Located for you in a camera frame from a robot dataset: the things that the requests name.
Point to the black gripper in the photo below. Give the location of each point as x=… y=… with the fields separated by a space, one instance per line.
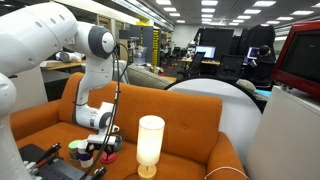
x=107 y=149

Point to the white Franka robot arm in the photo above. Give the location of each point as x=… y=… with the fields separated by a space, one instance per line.
x=33 y=33

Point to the teal cup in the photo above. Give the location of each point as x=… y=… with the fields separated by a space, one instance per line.
x=118 y=143

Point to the white and blue coffee cup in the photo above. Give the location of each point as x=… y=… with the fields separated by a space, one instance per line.
x=86 y=161

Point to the cup with green lid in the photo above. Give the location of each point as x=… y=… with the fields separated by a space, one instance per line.
x=74 y=150

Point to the pink round lid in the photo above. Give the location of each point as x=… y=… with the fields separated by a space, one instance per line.
x=108 y=159

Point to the white lamp with wooden base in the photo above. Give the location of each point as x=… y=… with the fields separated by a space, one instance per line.
x=150 y=140

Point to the black perforated robot table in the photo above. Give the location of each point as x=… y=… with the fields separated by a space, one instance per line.
x=63 y=170

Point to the grey fabric sofa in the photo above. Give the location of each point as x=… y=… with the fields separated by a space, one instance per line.
x=146 y=78

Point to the orange fabric sofa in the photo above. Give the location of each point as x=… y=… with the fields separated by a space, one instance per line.
x=186 y=120

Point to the black office chair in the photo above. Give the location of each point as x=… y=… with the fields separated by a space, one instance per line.
x=196 y=63
x=230 y=66

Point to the white round disc black rim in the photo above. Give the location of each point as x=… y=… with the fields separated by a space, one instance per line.
x=233 y=113

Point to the lit computer monitor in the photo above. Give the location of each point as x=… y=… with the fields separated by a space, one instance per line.
x=206 y=51
x=253 y=52

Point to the white upright panel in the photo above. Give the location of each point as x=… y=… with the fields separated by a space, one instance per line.
x=286 y=140

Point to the red framed monitor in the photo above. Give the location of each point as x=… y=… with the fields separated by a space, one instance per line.
x=300 y=56

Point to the silver aluminium bracket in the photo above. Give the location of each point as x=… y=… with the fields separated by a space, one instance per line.
x=31 y=170

